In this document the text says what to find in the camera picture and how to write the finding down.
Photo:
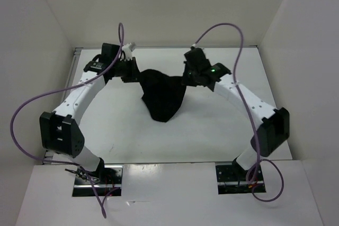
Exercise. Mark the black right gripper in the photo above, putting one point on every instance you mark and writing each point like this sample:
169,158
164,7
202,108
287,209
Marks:
185,80

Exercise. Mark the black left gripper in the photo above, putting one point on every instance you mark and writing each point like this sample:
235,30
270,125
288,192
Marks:
134,74

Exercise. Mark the black skirt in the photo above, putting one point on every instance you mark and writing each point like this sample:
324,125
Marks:
162,94

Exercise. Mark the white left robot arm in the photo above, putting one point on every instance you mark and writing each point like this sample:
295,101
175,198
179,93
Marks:
60,130

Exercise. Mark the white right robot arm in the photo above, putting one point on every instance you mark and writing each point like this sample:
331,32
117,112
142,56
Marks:
272,125

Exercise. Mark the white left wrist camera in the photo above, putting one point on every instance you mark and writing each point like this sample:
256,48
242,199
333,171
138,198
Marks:
127,51

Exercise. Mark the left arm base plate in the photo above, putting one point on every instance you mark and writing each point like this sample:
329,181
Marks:
110,184

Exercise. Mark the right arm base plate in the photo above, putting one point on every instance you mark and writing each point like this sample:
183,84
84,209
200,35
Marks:
230,183

